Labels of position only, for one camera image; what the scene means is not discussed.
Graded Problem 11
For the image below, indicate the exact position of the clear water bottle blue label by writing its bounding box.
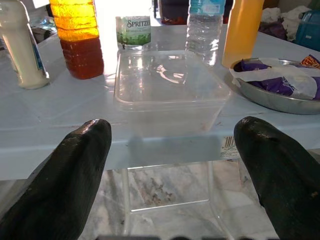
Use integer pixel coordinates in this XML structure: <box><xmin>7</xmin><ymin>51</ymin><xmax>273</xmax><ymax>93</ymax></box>
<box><xmin>184</xmin><ymin>0</ymin><xmax>227</xmax><ymax>67</ymax></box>

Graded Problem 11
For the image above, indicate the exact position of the white plastic bottle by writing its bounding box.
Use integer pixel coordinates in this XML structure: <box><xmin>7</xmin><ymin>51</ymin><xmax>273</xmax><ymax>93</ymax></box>
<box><xmin>0</xmin><ymin>0</ymin><xmax>51</xmax><ymax>90</ymax></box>

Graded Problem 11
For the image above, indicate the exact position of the dark purple cloth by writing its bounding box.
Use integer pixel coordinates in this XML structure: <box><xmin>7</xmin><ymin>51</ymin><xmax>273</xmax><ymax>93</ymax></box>
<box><xmin>258</xmin><ymin>21</ymin><xmax>288</xmax><ymax>41</ymax></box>

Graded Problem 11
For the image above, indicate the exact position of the light blue plastic table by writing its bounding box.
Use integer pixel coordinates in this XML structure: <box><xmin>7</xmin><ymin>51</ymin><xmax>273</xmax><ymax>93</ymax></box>
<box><xmin>0</xmin><ymin>23</ymin><xmax>320</xmax><ymax>236</ymax></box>

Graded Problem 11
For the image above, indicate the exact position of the clear plastic food container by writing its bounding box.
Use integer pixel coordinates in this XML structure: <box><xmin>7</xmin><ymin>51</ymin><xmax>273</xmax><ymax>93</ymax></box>
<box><xmin>113</xmin><ymin>49</ymin><xmax>232</xmax><ymax>138</ymax></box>

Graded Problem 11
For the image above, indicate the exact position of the teal plastic container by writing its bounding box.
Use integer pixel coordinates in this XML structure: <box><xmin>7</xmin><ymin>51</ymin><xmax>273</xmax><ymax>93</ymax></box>
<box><xmin>294</xmin><ymin>9</ymin><xmax>320</xmax><ymax>52</ymax></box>

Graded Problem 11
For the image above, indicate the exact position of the amber liquid plastic bottle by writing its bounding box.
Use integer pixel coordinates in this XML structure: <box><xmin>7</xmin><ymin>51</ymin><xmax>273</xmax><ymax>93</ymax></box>
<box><xmin>49</xmin><ymin>0</ymin><xmax>105</xmax><ymax>80</ymax></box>

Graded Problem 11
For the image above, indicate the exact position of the yellow orange plastic bottle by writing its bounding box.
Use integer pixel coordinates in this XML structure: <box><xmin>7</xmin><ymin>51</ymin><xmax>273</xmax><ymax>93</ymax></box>
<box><xmin>221</xmin><ymin>0</ymin><xmax>265</xmax><ymax>69</ymax></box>

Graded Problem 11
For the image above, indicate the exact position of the white cloth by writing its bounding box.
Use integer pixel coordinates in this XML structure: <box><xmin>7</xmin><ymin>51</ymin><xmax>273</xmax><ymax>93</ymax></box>
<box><xmin>261</xmin><ymin>5</ymin><xmax>312</xmax><ymax>42</ymax></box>

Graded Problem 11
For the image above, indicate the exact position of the orange snack packet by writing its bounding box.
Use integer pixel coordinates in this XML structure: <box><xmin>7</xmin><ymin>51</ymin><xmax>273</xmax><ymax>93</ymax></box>
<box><xmin>299</xmin><ymin>54</ymin><xmax>320</xmax><ymax>70</ymax></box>

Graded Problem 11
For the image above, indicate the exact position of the Spritzer water bottle green label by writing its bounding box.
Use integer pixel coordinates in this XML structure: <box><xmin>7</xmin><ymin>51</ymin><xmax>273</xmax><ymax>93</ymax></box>
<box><xmin>115</xmin><ymin>15</ymin><xmax>152</xmax><ymax>52</ymax></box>

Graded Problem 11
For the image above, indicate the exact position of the white barcode sticker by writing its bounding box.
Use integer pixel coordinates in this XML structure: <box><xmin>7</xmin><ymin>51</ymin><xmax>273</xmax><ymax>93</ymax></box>
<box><xmin>219</xmin><ymin>136</ymin><xmax>238</xmax><ymax>160</ymax></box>

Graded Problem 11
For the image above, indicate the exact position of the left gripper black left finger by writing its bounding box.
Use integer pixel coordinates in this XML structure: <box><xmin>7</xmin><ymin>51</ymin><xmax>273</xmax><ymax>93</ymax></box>
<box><xmin>0</xmin><ymin>118</ymin><xmax>113</xmax><ymax>240</ymax></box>

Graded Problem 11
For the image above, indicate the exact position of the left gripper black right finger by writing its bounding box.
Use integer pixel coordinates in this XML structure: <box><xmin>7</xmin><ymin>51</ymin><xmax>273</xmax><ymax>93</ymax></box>
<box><xmin>233</xmin><ymin>116</ymin><xmax>320</xmax><ymax>240</ymax></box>

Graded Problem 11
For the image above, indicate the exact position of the purple and white snack packet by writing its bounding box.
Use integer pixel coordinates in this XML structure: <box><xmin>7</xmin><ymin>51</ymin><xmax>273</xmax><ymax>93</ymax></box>
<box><xmin>229</xmin><ymin>57</ymin><xmax>320</xmax><ymax>101</ymax></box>

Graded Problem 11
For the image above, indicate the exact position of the round metal plate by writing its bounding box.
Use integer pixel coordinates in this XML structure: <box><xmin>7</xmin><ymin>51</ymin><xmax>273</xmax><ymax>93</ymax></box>
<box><xmin>228</xmin><ymin>57</ymin><xmax>320</xmax><ymax>116</ymax></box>

